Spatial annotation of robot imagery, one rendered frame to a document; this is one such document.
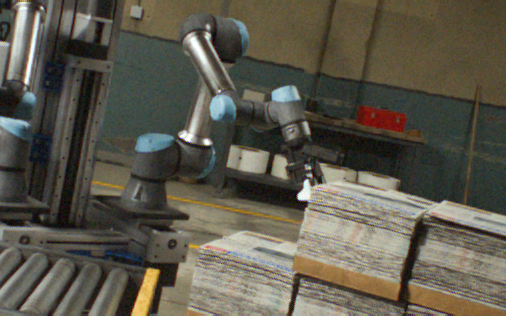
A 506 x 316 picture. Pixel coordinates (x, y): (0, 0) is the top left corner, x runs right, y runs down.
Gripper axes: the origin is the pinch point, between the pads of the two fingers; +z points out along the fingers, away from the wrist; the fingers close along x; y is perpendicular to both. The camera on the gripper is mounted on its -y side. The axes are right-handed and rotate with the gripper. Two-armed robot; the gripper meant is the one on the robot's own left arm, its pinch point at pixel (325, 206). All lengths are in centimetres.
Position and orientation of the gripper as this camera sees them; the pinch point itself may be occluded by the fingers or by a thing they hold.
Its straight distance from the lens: 260.7
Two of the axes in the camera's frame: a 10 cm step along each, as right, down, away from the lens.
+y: -9.0, 2.8, 3.4
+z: 2.8, 9.6, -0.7
